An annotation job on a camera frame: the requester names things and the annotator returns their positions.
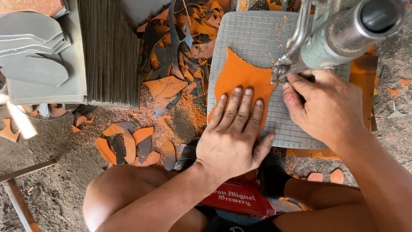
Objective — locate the rusty orange metal plate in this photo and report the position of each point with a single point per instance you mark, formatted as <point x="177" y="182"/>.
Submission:
<point x="29" y="5"/>

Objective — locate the person's right leg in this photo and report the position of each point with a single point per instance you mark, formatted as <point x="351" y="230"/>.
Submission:
<point x="322" y="206"/>

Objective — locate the pile of orange black scraps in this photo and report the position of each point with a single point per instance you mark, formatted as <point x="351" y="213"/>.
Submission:
<point x="177" y="48"/>

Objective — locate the orange rubber scrap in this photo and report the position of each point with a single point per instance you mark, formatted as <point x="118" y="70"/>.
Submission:
<point x="9" y="132"/>

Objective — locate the grey pointed rubber scrap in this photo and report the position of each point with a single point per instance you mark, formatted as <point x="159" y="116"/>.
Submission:
<point x="396" y="113"/>

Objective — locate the person's left leg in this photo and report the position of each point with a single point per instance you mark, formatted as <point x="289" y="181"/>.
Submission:
<point x="109" y="193"/>

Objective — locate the orange rubber sheet piece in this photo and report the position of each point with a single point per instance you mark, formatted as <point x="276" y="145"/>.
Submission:
<point x="244" y="74"/>

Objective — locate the person's left hand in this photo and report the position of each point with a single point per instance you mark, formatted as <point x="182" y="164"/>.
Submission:
<point x="228" y="145"/>

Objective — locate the stack of dark upright sheets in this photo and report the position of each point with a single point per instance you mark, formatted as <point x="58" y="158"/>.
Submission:
<point x="109" y="51"/>

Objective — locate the small orange pointed scrap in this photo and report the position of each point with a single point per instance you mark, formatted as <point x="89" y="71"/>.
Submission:
<point x="391" y="91"/>

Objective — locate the red plastic crate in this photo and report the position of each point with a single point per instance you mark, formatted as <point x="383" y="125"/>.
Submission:
<point x="238" y="198"/>

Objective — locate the stack of grey flat sheets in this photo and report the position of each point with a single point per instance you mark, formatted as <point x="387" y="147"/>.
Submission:
<point x="75" y="64"/>

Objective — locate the group of sole-shaped rubber cutouts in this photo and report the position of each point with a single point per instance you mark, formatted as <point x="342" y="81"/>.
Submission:
<point x="128" y="145"/>

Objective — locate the orange oval rubber cutout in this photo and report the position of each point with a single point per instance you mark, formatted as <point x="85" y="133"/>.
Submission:
<point x="337" y="176"/>
<point x="315" y="177"/>

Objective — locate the grey gridded saw table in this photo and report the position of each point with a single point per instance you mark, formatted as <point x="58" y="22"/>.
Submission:
<point x="251" y="32"/>

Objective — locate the person's right hand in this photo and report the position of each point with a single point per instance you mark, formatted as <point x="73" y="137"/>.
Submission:
<point x="331" y="106"/>

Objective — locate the stack of grey sole cutouts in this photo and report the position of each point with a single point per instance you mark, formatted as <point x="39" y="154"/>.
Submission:
<point x="32" y="35"/>

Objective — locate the black shorts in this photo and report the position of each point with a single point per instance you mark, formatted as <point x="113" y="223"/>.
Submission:
<point x="222" y="225"/>

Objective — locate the rusty metal bar frame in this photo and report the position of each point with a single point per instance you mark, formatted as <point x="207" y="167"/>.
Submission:
<point x="19" y="196"/>

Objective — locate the person's leg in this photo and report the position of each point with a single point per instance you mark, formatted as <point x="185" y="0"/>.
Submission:
<point x="109" y="193"/>
<point x="322" y="206"/>

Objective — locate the white tube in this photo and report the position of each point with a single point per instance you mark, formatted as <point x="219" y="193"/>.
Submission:
<point x="22" y="121"/>

